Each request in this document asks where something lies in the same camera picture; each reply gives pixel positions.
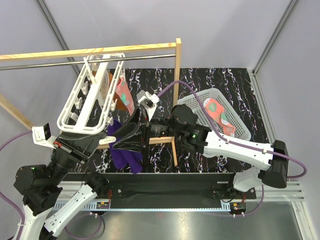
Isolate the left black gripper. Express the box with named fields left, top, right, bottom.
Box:
left=48, top=129, right=108, bottom=185

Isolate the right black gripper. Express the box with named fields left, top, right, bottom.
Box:
left=112, top=106, right=184, bottom=154

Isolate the purple sock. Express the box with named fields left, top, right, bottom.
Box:
left=107, top=120, right=143, bottom=174

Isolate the orange sock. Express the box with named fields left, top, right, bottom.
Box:
left=92, top=69, right=127, bottom=112

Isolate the white plastic clip hanger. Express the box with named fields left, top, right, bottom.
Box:
left=56, top=53, right=125, bottom=135

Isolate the pink patterned sock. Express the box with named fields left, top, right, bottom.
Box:
left=116, top=75, right=135, bottom=115
left=203, top=98, right=236, bottom=137

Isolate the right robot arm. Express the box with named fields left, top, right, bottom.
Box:
left=113, top=104, right=289, bottom=199

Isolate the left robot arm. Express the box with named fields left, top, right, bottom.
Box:
left=13, top=127, right=109, bottom=240

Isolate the black marbled mat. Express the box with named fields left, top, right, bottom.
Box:
left=70, top=68, right=269, bottom=173

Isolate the white plastic basket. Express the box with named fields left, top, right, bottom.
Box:
left=177, top=88, right=252, bottom=141

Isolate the metal rack rod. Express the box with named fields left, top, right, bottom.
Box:
left=0, top=54, right=176, bottom=71

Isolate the wooden clothes rack frame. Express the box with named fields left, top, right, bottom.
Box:
left=0, top=37, right=182, bottom=168

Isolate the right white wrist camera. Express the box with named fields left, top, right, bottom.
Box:
left=136, top=90, right=160, bottom=120

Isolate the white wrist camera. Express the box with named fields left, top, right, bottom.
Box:
left=136, top=90, right=160, bottom=120
left=31, top=123, right=58, bottom=149

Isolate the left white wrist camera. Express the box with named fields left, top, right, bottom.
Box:
left=31, top=123, right=58, bottom=149

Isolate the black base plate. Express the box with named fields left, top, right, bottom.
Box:
left=53, top=172, right=257, bottom=210

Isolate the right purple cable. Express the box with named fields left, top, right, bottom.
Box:
left=157, top=80, right=308, bottom=179

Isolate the purple cable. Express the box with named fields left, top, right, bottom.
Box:
left=157, top=80, right=308, bottom=179
left=0, top=129, right=33, bottom=236

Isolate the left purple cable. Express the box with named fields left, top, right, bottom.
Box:
left=0, top=129, right=33, bottom=236

